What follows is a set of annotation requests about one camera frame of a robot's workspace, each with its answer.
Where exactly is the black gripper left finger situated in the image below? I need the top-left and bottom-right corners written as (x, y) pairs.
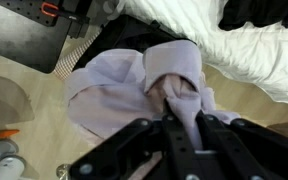
top-left (162, 101), bottom-right (198, 180)

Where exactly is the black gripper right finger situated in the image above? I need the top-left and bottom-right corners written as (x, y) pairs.
top-left (196, 112), bottom-right (248, 180)

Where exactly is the pink shirt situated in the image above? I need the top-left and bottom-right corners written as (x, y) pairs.
top-left (63, 39), bottom-right (242, 180)

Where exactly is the black mesh laundry bag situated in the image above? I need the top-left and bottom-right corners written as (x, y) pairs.
top-left (53, 13), bottom-right (198, 81)

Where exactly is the wooden bed with white sheet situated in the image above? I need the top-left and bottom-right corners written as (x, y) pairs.
top-left (118, 0), bottom-right (288, 104)

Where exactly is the black clothes pile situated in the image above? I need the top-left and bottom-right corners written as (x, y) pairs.
top-left (218, 0), bottom-right (288, 31)

